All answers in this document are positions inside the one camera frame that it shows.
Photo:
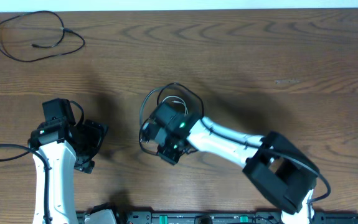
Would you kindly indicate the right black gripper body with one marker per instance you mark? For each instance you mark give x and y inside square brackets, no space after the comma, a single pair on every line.
[171,151]

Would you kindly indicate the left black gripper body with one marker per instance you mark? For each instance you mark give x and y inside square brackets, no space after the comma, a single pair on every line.
[90,145]

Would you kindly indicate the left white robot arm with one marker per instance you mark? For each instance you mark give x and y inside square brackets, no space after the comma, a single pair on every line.
[62,145]

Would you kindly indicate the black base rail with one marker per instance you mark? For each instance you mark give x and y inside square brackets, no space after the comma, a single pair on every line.
[269,217]

